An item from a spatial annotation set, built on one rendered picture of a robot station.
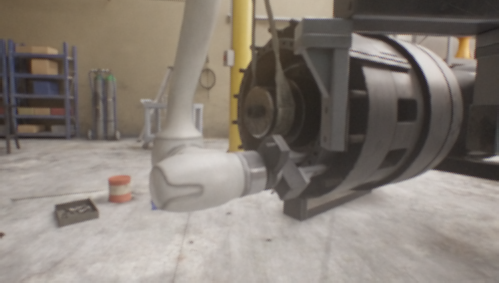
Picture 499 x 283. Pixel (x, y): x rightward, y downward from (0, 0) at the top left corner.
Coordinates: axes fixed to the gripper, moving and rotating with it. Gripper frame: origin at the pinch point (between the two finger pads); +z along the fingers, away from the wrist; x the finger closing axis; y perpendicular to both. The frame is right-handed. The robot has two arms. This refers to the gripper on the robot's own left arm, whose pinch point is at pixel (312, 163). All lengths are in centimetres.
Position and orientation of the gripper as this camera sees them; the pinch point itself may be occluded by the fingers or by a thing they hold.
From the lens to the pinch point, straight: 66.1
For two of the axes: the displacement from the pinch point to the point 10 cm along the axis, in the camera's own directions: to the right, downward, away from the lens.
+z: 8.3, -0.3, 5.6
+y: -3.8, 7.1, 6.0
